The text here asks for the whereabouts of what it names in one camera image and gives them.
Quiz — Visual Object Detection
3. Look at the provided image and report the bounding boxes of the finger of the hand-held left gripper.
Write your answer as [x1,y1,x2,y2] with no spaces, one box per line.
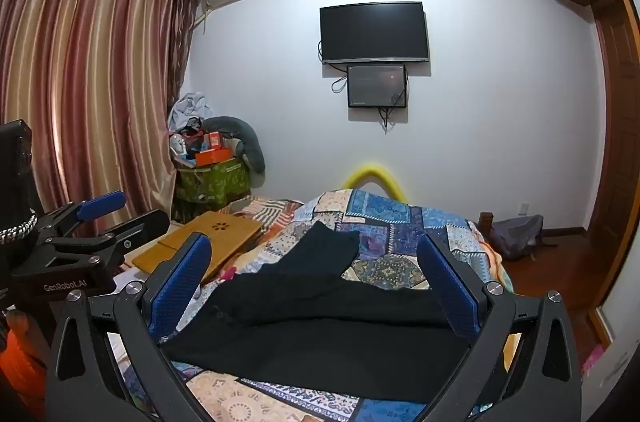
[36,191,127,244]
[49,209,172,266]

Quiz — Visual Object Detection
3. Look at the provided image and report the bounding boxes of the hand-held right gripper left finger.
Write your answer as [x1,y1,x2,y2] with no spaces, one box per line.
[44,232,226,422]

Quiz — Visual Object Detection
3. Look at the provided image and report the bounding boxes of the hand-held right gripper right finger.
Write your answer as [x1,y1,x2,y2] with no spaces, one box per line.
[416,232,584,422]

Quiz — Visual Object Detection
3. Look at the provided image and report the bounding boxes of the black pants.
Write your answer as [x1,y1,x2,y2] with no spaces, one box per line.
[160,275,482,404]

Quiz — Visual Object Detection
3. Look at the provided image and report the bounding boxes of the dark teal folded pants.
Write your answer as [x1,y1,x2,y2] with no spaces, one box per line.
[234,221,362,289]

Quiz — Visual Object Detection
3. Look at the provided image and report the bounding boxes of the wooden lap desk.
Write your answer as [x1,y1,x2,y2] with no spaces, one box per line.
[131,211,264,284]

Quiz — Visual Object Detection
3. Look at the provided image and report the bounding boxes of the grey bag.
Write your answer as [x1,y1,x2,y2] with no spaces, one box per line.
[489,214,547,261]

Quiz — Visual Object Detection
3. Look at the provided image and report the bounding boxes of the green patterned storage box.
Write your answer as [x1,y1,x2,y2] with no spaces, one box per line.
[174,156,252,204]

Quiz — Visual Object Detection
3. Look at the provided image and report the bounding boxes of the patchwork printed blanket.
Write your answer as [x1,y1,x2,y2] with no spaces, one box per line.
[107,187,517,422]

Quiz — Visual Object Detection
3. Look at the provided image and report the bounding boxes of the orange box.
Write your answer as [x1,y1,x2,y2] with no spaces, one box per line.
[195,148,234,167]

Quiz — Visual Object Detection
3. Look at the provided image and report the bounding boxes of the pale blue cloth pile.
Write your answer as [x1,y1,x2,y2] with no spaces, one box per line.
[167,91,212,134]

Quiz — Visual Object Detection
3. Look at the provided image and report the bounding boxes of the striped pink curtain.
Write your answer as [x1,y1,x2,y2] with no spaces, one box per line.
[0,0,196,230]

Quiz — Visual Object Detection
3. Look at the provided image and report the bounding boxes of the grey long pillow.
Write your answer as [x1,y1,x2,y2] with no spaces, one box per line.
[202,115,267,176]

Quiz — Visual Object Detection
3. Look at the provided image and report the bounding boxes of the wooden door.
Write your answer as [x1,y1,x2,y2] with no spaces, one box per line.
[586,0,640,320]

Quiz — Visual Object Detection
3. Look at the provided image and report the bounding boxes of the black monitor cable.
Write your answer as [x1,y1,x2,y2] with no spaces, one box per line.
[377,105,401,133]

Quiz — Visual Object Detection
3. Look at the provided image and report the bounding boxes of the small black wall monitor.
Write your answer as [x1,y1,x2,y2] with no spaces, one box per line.
[347,62,407,109]

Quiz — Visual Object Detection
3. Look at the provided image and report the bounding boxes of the black wall television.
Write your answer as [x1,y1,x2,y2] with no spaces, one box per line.
[319,1,431,66]

